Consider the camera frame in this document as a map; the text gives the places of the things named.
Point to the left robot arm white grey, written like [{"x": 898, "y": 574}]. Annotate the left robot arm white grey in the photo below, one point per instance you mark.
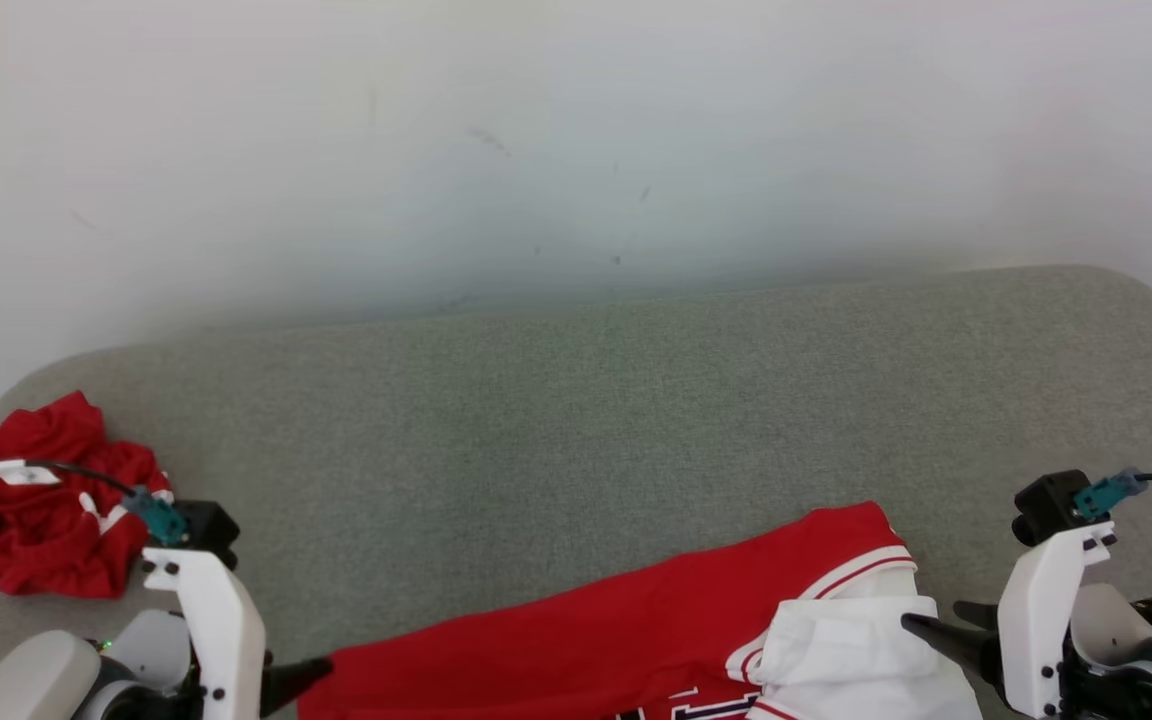
[{"x": 26, "y": 680}]

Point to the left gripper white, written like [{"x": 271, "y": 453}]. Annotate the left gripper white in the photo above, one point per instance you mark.
[{"x": 226, "y": 630}]

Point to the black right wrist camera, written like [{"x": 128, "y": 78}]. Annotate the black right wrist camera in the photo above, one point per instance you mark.
[{"x": 1046, "y": 505}]

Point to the red shorts white side patches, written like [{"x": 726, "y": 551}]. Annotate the red shorts white side patches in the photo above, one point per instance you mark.
[{"x": 36, "y": 540}]

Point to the red Bulls 23 jersey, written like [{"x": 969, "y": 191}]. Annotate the red Bulls 23 jersey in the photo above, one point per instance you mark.
[{"x": 586, "y": 650}]

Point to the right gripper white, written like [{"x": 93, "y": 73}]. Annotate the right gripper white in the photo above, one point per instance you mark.
[{"x": 1036, "y": 620}]

